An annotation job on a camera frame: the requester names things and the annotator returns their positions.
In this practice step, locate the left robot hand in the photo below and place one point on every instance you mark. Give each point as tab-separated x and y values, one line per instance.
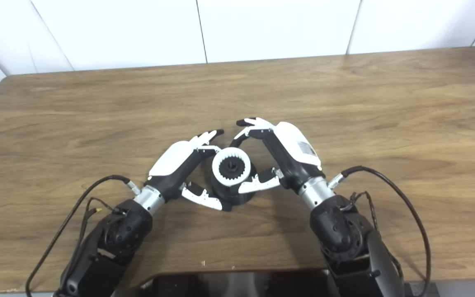
171	165

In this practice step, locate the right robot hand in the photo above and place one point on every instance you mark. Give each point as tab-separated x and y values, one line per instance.
295	156

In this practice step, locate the round black part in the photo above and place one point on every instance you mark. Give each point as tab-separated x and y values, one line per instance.
231	194

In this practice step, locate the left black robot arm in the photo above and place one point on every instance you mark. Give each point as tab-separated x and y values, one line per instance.
126	231

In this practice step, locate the black robot torso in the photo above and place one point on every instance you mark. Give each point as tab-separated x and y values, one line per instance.
241	284

